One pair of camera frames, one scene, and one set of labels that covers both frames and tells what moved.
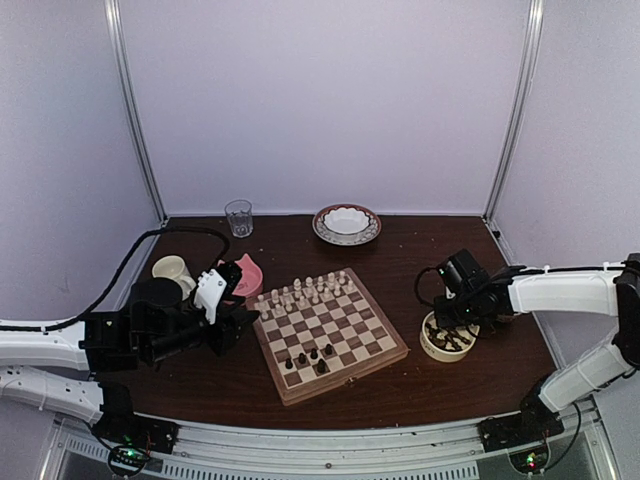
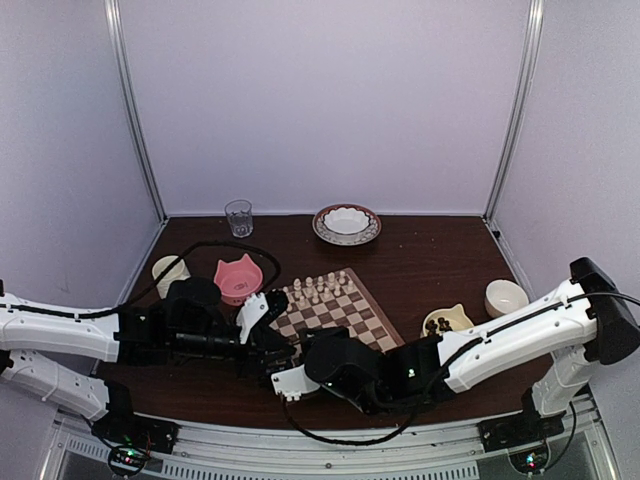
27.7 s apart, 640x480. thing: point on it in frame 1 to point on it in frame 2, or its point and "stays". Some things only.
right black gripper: x=443 y=316 to x=337 y=332
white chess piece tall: x=297 y=288 stays
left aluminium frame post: x=118 y=65 stays
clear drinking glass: x=240 y=218 stays
